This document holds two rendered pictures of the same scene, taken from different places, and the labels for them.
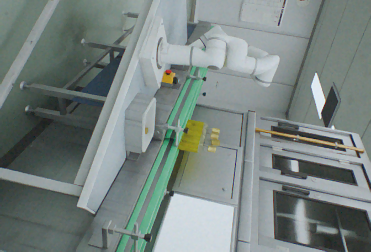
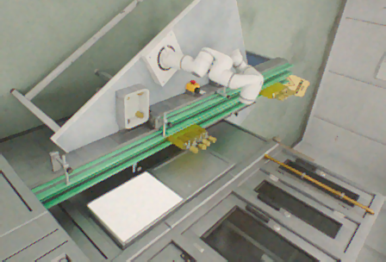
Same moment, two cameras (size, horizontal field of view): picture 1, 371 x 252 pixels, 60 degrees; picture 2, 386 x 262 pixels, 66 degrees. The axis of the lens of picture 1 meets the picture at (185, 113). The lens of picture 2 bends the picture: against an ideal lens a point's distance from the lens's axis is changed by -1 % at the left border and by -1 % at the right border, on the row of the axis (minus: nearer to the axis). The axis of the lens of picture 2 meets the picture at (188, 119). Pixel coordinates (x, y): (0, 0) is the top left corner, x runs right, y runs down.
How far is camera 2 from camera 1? 0.92 m
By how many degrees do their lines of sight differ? 27
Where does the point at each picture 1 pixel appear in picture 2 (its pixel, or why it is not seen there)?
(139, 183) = (110, 147)
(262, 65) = (236, 80)
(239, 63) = (216, 74)
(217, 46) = (201, 56)
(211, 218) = (157, 198)
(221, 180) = (192, 178)
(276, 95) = not seen: outside the picture
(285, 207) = (233, 221)
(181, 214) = (139, 186)
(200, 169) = (183, 165)
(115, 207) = (81, 153)
